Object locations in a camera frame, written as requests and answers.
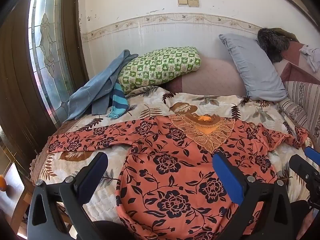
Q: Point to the white crumpled cloth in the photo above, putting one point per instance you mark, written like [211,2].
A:
[311,55]

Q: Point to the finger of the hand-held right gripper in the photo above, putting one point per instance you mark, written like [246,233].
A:
[312,152]
[300,165]

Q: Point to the striped floral cushion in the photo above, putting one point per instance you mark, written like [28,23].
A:
[302,100]

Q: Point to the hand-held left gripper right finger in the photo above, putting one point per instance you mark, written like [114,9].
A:
[228,177]

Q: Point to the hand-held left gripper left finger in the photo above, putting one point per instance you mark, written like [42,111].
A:
[96,171]

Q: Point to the orange object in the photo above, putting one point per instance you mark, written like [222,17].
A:
[2,183]

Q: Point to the pink bolster cushion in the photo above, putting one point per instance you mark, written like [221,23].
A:
[215,77]

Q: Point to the brown cloth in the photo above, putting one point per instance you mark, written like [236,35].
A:
[287,33]

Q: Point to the dark wooden window frame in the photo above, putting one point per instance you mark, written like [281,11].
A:
[17,80]

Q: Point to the teal striped garment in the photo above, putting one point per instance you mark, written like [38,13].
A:
[118,102]

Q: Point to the green checkered pillow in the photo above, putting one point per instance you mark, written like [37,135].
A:
[160,66]

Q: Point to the cream leaf print blanket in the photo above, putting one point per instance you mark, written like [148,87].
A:
[140,102]

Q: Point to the grey blue pillow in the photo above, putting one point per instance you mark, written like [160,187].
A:
[255,70]

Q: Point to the pink maroon patchwork quilt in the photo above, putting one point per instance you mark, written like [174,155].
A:
[295,72]

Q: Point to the stained glass window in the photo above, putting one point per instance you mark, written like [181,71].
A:
[45,42]

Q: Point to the orange floral blouse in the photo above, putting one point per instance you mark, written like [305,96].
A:
[175,180]

